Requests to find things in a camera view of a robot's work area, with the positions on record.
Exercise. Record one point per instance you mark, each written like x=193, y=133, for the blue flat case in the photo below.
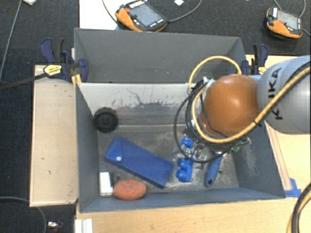
x=138, y=160

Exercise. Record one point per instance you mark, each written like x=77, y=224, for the small blue knobbed piece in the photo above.
x=186, y=143

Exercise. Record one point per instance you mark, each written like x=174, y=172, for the blue knobbed plastic block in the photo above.
x=184, y=170

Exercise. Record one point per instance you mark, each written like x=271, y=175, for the black toy wheel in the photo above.
x=106, y=120

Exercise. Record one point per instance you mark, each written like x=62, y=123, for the orange oval sponge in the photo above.
x=129, y=189

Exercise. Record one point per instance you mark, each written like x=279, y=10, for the grey metal bin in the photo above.
x=155, y=62

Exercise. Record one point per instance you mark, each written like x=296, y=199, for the white rectangular block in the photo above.
x=106, y=183

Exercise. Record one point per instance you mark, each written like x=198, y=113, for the pale wood board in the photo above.
x=53, y=142

